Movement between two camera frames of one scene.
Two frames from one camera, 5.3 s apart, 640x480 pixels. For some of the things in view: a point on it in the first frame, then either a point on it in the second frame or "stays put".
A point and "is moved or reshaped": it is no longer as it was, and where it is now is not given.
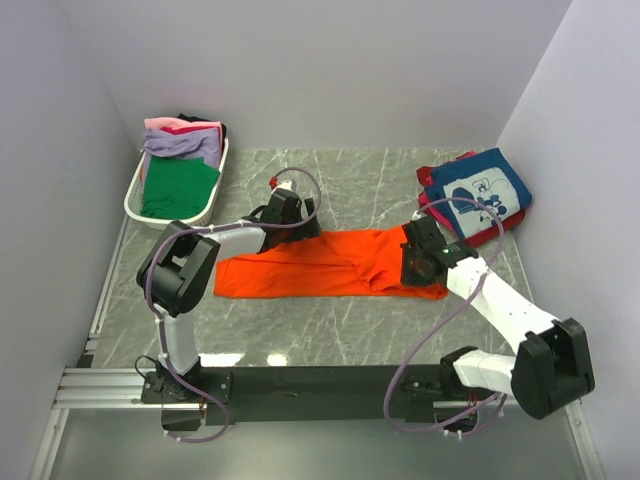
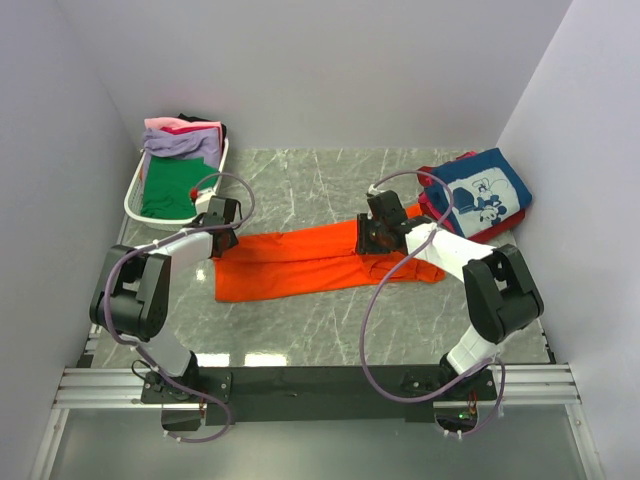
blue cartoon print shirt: (490, 177) stays put
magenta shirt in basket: (183, 130) stays put
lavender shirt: (200, 144) stays put
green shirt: (177, 187) stays put
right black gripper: (407, 277) → (363, 224)
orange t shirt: (361, 264) is moved or reshaped
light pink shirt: (172, 123) stays put
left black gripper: (310, 230) → (234, 240)
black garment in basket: (195, 119) stays put
